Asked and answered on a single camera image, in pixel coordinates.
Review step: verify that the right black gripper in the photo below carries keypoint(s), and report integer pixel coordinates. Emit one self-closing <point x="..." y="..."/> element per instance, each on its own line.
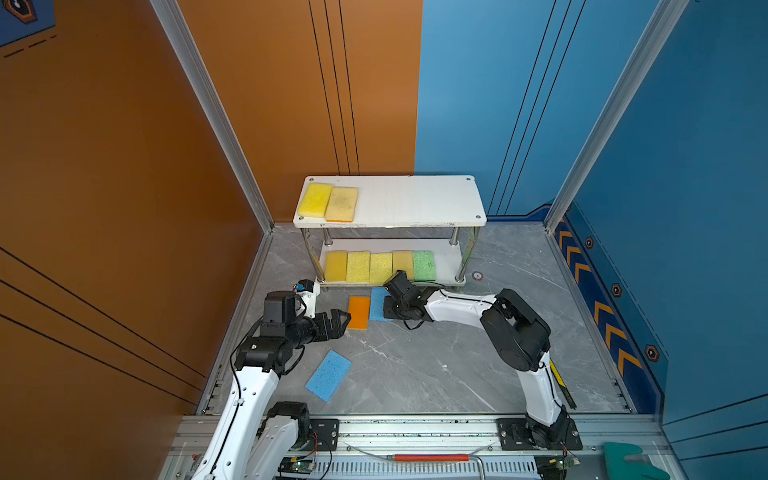
<point x="388" y="314"/>

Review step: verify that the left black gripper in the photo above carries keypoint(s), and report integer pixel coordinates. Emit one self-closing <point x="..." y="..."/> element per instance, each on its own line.
<point x="322" y="331"/>

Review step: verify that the small blue sponge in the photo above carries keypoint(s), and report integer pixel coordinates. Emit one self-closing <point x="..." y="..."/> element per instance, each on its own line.
<point x="377" y="300"/>

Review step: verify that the orange sponge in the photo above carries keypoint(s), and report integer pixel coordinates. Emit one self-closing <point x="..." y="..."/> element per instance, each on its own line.
<point x="359" y="310"/>

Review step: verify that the light yellow sponge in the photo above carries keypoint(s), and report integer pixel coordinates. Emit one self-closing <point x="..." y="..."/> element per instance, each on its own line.
<point x="358" y="267"/>
<point x="381" y="268"/>

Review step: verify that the dark yellow sponge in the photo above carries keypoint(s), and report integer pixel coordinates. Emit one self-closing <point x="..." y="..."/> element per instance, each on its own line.
<point x="403" y="261"/>

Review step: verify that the green sponge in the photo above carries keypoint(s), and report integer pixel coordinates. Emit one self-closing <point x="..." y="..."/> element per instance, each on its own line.
<point x="424" y="266"/>

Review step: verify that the thick yellow sponge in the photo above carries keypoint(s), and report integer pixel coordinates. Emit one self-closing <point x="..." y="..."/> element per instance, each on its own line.
<point x="336" y="266"/>

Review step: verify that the white two-tier shelf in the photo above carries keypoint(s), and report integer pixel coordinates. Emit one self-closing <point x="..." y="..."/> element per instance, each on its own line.
<point x="438" y="213"/>

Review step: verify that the tan yellow sponge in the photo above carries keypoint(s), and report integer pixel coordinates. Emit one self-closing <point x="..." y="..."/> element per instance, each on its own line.
<point x="342" y="205"/>

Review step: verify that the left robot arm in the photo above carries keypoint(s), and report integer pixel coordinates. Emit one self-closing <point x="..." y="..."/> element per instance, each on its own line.
<point x="252" y="439"/>

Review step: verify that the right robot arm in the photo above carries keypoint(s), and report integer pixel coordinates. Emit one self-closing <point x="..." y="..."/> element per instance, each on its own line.
<point x="520" y="337"/>

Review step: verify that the large blue sponge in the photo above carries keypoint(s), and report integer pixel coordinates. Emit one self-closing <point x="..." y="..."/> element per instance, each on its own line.
<point x="328" y="376"/>

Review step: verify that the left circuit board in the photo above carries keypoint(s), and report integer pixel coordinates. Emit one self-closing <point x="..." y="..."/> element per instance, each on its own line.
<point x="296" y="466"/>

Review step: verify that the circuit board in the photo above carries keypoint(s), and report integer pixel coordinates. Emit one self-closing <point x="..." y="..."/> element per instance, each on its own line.
<point x="296" y="466"/>
<point x="563" y="464"/>

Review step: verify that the yellow black caliper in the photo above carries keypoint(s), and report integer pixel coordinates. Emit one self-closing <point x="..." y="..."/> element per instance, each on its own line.
<point x="563" y="387"/>

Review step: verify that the right circuit board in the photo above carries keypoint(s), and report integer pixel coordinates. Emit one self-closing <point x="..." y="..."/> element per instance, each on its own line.
<point x="563" y="464"/>

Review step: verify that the green glove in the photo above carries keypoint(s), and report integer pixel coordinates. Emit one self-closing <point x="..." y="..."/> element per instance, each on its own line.
<point x="619" y="467"/>

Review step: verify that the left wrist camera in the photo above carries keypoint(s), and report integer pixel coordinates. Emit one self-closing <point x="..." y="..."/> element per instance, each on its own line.
<point x="306" y="292"/>

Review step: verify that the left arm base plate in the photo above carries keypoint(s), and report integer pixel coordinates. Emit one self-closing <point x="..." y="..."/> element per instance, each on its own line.
<point x="320" y="433"/>

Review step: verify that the red handled tool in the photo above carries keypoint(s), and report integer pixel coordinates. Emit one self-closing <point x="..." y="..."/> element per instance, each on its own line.
<point x="431" y="458"/>

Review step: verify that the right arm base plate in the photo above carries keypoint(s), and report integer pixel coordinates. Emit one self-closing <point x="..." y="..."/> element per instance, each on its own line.
<point x="522" y="434"/>

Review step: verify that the left aluminium frame post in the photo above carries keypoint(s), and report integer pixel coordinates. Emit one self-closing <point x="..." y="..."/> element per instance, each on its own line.
<point x="178" y="33"/>

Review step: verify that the aluminium frame post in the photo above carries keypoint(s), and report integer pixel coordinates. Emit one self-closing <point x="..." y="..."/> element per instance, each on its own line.
<point x="178" y="33"/>
<point x="652" y="40"/>

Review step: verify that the right aluminium frame post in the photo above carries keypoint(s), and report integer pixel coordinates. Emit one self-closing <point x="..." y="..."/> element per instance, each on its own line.
<point x="652" y="40"/>

